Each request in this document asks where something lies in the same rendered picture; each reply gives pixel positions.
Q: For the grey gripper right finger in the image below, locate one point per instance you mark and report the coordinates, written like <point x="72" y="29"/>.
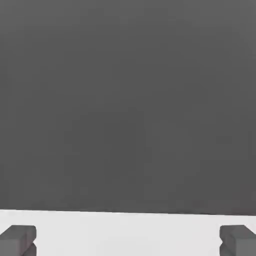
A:
<point x="238" y="240"/>

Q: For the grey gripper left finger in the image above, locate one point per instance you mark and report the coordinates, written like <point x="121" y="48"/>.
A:
<point x="17" y="239"/>

